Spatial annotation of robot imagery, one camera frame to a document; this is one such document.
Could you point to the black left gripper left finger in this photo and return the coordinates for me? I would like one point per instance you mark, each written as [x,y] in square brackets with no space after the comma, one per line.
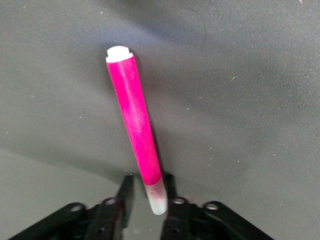
[112,217]

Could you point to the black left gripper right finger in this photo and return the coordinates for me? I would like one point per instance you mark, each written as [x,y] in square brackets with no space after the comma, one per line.
[180,220]

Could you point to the pink marker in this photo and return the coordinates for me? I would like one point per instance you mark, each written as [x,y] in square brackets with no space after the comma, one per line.
[136,125]

